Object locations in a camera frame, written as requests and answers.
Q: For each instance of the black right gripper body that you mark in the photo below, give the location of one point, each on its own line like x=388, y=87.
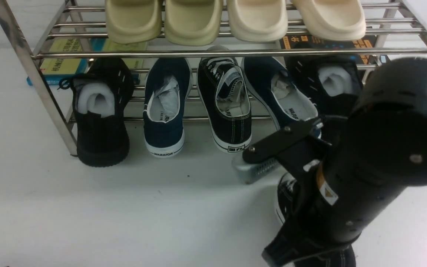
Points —
x=327, y=216

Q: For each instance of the black canvas sneaker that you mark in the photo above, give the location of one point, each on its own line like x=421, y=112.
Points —
x=287, y=192
x=222, y=90

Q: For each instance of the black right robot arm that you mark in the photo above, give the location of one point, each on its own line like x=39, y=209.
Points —
x=388, y=130

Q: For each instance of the stainless steel shoe rack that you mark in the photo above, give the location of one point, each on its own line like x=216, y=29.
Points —
x=66, y=38

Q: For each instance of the black knit sneaker right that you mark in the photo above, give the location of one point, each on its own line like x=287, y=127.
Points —
x=333, y=84

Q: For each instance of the black knit sneaker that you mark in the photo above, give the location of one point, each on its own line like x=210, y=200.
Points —
x=99, y=99
x=333, y=84

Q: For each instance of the navy canvas shoe right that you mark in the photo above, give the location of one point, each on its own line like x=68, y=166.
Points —
x=272, y=85

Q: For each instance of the navy canvas shoe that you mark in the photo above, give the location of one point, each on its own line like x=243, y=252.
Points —
x=167, y=87
x=272, y=85

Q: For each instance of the black orange book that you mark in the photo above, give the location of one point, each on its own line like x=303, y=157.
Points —
x=312, y=42

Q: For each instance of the cream slipper right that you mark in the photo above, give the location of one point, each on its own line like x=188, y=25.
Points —
x=337, y=20

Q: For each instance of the cream slipper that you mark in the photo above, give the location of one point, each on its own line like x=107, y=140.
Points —
x=337, y=20
x=257, y=20

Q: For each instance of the cream slipper left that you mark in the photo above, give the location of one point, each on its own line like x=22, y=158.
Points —
x=257, y=20

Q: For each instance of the navy canvas shoe left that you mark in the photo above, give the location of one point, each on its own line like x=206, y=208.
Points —
x=167, y=87

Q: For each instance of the olive green slipper right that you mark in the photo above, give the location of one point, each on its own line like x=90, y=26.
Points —
x=192, y=23

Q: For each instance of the olive green slipper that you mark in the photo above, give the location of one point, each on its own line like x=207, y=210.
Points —
x=133, y=21
x=192, y=23

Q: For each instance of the black knit sneaker left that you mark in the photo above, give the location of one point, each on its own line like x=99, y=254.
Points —
x=99, y=99

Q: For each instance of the olive green slipper left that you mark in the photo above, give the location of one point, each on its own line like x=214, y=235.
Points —
x=133, y=21

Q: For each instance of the yellow green book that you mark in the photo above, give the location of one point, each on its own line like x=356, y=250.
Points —
x=56, y=69

